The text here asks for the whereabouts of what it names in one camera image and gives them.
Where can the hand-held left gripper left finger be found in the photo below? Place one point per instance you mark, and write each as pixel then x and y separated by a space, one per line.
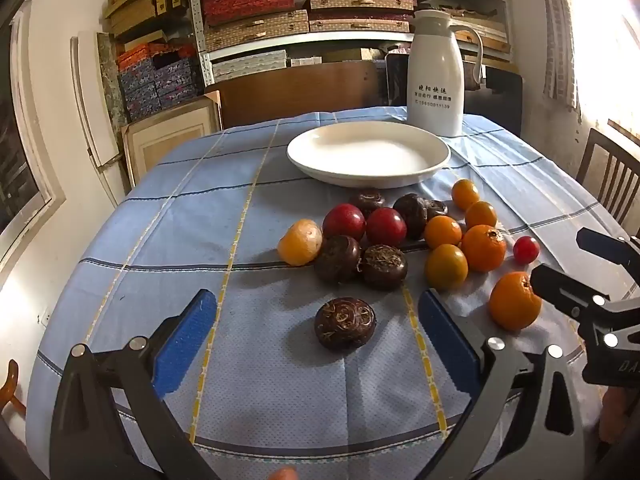
pixel 185 340

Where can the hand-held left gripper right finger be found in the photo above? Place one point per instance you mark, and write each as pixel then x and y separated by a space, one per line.
pixel 445 340

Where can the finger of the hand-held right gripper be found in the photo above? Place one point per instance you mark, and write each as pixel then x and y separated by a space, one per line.
pixel 555 285
pixel 597 250

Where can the large tangerine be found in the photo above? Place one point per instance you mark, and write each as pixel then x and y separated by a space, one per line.
pixel 515 301
pixel 483 247

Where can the red cherry tomato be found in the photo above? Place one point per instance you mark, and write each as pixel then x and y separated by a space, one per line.
pixel 526 250

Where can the small orange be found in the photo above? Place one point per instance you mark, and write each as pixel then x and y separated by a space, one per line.
pixel 446 266
pixel 443 232
pixel 465 194
pixel 481 214

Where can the dark brown water chestnut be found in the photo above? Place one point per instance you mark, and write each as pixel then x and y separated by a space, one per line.
pixel 337 258
pixel 367 201
pixel 437 207
pixel 383 266
pixel 345 323
pixel 411 215

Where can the red plum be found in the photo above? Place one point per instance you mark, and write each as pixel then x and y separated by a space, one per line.
pixel 344 221
pixel 386 226

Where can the pale yellow plum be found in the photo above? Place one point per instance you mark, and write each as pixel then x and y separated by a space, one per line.
pixel 300 241

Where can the white plate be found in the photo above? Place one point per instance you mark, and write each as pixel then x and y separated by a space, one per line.
pixel 370 155

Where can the person's right hand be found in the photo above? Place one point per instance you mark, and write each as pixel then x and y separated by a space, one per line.
pixel 615 417

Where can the person's left hand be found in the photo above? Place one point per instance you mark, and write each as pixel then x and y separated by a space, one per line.
pixel 282 474

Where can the dark wooden slatted chair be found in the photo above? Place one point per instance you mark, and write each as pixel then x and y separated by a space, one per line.
pixel 607 180

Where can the blue checked tablecloth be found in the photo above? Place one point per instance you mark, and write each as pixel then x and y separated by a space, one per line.
pixel 260 240

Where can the orange wooden chair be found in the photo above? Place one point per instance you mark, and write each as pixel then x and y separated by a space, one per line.
pixel 10 390

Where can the patterned lace curtain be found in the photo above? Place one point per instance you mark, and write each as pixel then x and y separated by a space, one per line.
pixel 560 35

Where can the white thermos jug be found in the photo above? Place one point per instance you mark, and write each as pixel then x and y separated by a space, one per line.
pixel 432 70

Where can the white framed window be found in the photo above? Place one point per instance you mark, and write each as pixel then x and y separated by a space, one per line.
pixel 20 160

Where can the white leaning panel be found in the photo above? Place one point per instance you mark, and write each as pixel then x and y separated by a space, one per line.
pixel 92 105

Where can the stack of blue patterned boxes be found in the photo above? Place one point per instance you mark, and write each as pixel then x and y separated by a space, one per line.
pixel 165 85

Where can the brown wooden board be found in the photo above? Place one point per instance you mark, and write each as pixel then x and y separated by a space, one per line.
pixel 300 92

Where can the mottled stone slab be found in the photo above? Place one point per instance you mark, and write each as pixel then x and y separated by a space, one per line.
pixel 107 75

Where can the stack of white patterned boxes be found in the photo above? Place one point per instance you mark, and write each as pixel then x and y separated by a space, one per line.
pixel 250 65

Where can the stack of orange boxes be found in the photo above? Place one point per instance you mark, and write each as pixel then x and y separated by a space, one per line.
pixel 135 55

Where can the white metal shelf rack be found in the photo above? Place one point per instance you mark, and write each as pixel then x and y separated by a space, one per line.
pixel 202 35

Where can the large woven straw box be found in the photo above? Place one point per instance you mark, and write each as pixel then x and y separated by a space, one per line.
pixel 257 30

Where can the stack of yellow wooden boxes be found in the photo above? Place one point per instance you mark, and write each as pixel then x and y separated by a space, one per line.
pixel 135 10

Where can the stack of woven flat boxes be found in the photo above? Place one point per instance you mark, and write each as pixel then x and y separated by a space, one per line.
pixel 370 2

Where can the wooden picture frame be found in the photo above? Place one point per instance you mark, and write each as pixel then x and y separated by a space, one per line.
pixel 170 135

